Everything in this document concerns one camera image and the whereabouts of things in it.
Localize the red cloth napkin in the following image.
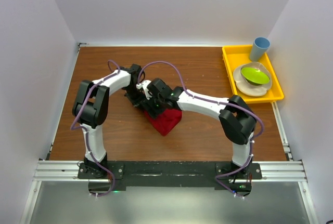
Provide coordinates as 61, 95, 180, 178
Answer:
144, 109, 182, 136

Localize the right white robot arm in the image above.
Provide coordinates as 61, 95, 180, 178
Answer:
136, 78, 257, 179

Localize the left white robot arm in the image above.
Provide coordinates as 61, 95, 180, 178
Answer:
71, 64, 146, 178

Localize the yellow plastic tray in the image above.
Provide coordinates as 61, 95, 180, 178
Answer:
222, 45, 284, 104

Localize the white plate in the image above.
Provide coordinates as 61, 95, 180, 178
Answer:
233, 62, 272, 97

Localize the green bowl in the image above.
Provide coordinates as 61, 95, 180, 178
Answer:
240, 67, 270, 85

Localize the blue plastic cup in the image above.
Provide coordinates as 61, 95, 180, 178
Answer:
249, 37, 271, 62

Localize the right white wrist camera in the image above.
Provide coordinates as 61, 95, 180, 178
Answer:
136, 80, 152, 100

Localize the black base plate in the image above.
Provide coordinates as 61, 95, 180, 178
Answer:
78, 161, 262, 193

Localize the aluminium frame rail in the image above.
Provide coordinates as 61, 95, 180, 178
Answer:
33, 161, 308, 182

